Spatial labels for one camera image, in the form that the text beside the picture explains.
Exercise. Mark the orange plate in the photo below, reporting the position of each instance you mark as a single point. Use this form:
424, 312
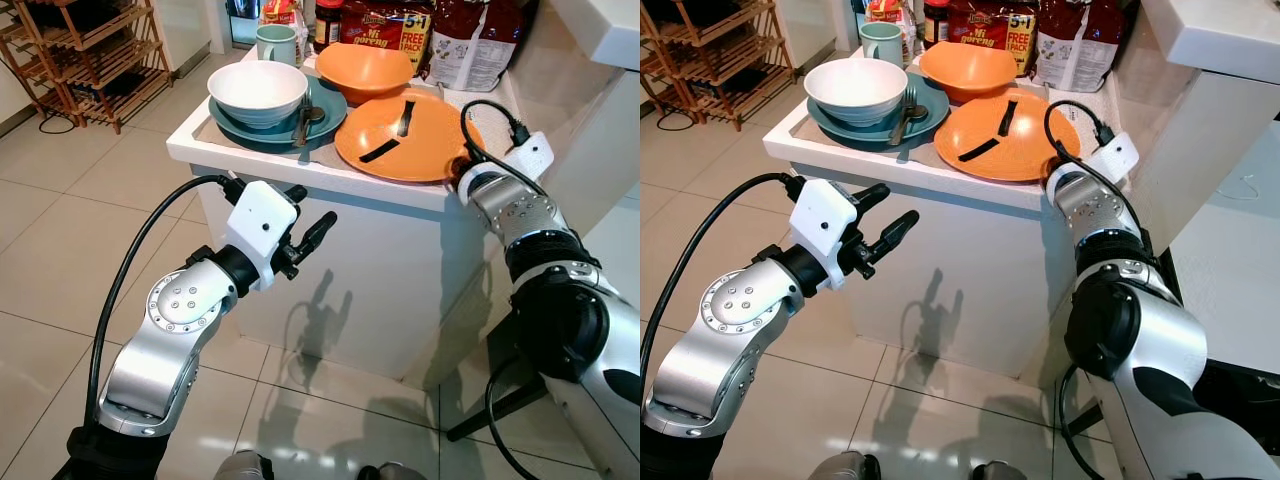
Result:
1020, 150
420, 150

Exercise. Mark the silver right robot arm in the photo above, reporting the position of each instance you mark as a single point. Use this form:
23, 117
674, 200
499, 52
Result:
575, 330
1140, 340

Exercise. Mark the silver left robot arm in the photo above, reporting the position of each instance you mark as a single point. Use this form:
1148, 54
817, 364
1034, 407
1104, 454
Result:
720, 340
165, 335

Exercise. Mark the white kitchen counter unit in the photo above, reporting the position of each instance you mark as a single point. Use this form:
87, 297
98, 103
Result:
950, 270
380, 280

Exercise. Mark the short black tape strip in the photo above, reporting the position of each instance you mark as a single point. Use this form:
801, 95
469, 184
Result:
406, 118
1008, 118

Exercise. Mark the long black tape strip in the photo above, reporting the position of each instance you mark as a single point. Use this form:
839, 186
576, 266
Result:
979, 150
378, 152

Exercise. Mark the metal spoon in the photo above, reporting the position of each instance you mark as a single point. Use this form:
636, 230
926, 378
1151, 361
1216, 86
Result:
915, 113
313, 115

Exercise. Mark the metal fork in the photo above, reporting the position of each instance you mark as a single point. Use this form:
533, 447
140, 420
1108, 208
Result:
303, 105
909, 100

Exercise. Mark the teal plate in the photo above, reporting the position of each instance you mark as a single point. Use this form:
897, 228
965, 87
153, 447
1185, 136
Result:
330, 105
932, 105

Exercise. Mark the white bowl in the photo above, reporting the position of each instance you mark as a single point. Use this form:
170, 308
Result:
856, 90
258, 92

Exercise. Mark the white and red bag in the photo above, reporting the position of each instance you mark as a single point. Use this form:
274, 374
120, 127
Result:
475, 40
1085, 40

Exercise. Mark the orange bowl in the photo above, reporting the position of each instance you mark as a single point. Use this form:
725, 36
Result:
362, 70
968, 68

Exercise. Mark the pale green mug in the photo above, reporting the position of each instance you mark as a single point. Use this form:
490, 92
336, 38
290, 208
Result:
277, 45
882, 43

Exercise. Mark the red instant noodle pack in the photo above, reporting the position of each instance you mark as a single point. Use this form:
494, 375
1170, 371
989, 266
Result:
990, 22
388, 25

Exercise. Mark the yellow snack packet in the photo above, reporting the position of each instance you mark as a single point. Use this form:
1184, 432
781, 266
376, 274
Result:
887, 9
283, 11

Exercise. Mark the white raised ledge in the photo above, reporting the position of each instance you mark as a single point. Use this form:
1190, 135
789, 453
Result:
1215, 35
612, 30

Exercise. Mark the wooden shelf rack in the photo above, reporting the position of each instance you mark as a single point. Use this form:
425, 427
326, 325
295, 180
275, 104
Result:
100, 60
725, 55

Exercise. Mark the grey left robot foot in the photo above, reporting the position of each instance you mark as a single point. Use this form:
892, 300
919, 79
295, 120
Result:
845, 466
243, 466

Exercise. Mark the grey robot foot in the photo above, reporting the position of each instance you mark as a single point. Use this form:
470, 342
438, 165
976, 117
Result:
845, 466
998, 472
243, 466
390, 472

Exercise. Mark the black metal stand leg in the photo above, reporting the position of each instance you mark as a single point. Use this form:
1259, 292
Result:
1085, 420
495, 408

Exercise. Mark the grey right robot foot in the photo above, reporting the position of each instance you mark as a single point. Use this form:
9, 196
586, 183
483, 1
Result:
998, 472
390, 472

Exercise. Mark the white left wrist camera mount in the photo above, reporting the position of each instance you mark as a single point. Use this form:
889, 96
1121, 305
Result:
255, 225
820, 225

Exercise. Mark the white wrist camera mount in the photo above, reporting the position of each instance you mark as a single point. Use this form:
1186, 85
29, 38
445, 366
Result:
820, 225
531, 157
255, 225
1115, 158

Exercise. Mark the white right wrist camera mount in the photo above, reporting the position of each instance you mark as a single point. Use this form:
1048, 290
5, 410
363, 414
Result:
1115, 158
531, 157

